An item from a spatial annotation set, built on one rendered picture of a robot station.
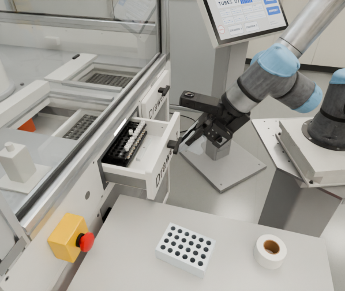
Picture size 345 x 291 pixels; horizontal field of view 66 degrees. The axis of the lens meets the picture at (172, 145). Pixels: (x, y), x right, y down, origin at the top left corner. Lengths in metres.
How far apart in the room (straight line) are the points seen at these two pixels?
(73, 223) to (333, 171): 0.73
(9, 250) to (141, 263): 0.30
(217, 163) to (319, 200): 1.01
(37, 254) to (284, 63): 0.60
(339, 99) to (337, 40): 2.87
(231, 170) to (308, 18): 1.40
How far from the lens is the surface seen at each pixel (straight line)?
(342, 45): 3.84
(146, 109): 0.95
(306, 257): 0.79
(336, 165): 0.95
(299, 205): 1.15
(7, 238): 0.53
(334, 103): 0.97
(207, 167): 1.98
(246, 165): 2.05
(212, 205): 1.79
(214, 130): 0.67
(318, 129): 1.02
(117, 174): 0.74
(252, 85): 0.61
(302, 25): 0.77
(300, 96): 0.66
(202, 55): 2.42
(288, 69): 0.60
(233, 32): 1.47
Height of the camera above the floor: 1.39
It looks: 39 degrees down
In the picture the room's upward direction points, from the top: straight up
